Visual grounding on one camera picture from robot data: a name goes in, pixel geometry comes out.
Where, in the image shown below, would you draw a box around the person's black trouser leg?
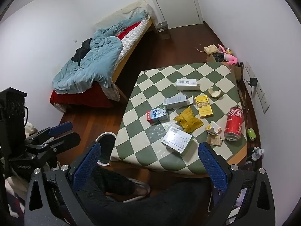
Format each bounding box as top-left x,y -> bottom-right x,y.
78,167 -> 212,226

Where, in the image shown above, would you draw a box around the brown paper bag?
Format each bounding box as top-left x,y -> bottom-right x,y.
229,62 -> 244,80

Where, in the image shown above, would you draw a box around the red bed sheet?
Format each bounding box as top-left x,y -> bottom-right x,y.
50,82 -> 113,109

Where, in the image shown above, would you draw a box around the green white checkered tablecloth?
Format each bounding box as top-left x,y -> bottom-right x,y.
109,62 -> 247,175

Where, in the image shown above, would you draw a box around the yellow flat box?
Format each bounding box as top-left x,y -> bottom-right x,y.
194,95 -> 214,118

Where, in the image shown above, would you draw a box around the crumpled beige paper bag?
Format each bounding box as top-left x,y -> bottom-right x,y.
204,44 -> 218,54

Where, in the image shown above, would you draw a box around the white carton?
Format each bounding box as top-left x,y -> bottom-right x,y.
163,92 -> 194,110

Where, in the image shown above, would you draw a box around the grey slipper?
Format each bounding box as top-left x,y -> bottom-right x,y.
122,178 -> 151,203

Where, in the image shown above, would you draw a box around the light blue duvet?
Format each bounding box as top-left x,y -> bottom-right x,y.
52,9 -> 151,94

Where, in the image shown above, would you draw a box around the red soda can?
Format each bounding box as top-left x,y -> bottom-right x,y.
224,106 -> 244,142

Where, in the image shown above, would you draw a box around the white cable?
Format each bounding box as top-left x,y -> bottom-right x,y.
242,80 -> 254,132

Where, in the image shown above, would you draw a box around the white patterned bed sheet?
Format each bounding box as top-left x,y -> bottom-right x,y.
103,19 -> 151,102

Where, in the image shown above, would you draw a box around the blue red milk carton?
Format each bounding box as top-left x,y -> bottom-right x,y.
146,107 -> 169,125

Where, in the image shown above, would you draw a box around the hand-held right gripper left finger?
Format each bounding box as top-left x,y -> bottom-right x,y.
24,142 -> 101,226

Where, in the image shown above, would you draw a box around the cardboard box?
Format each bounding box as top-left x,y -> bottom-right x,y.
206,53 -> 227,63

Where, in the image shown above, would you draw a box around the white labelled box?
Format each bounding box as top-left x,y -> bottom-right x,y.
176,78 -> 201,91

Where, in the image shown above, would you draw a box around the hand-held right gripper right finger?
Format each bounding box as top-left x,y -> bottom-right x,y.
198,142 -> 275,226

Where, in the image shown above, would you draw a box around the row of white wall sockets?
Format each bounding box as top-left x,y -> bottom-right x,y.
245,61 -> 270,113

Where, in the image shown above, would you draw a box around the clear plastic wrap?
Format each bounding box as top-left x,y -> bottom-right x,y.
146,124 -> 170,144

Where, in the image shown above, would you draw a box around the clear plastic bottle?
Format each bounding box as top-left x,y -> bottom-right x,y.
252,147 -> 265,160

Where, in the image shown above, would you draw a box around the white door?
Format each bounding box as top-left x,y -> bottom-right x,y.
146,0 -> 201,29

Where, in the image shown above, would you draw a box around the crumpled white paper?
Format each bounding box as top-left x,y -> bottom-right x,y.
206,121 -> 221,136

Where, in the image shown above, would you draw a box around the brown paper napkin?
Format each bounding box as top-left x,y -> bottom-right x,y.
207,134 -> 223,146

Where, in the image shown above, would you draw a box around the white flat box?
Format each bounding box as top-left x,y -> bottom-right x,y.
161,126 -> 193,156

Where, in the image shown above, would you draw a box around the white pillow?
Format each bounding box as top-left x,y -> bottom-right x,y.
95,0 -> 151,26

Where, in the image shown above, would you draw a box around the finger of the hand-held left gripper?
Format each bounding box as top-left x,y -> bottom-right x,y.
25,132 -> 81,160
27,122 -> 73,144

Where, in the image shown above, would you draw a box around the white-rimmed trash bin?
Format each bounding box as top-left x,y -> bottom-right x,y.
97,132 -> 117,166

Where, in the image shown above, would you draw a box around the yellow snack bag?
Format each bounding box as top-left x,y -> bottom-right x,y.
173,106 -> 204,133

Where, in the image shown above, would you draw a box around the pink plush toy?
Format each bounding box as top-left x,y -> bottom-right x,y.
217,44 -> 238,66

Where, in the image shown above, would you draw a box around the small green roll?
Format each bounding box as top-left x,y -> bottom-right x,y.
246,128 -> 257,142

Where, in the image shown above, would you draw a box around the black clothing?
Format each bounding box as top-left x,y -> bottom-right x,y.
71,38 -> 93,63

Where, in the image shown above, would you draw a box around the white fluffy cloth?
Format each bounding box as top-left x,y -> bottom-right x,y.
5,169 -> 29,200

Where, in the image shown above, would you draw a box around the red blanket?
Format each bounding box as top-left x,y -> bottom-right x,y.
117,22 -> 141,40

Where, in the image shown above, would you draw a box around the citrus peel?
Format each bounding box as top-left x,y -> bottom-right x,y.
208,87 -> 222,98

